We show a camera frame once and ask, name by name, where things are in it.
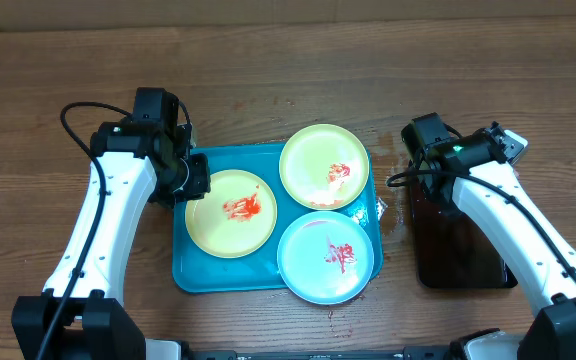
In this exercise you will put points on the yellow plate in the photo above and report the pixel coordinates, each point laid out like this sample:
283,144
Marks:
324,167
235,218

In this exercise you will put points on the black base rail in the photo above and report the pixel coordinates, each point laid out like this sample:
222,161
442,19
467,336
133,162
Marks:
408,353

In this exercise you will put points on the black water tray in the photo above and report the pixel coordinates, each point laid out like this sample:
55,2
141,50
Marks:
451,251

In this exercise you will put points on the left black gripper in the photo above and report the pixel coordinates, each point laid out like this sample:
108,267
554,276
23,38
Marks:
199,185

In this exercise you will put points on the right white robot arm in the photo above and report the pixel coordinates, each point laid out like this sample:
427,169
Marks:
474,174

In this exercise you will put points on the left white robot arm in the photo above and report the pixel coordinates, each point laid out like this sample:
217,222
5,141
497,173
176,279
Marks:
145,157

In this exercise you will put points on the light blue plate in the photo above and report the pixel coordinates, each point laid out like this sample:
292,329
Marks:
325,258

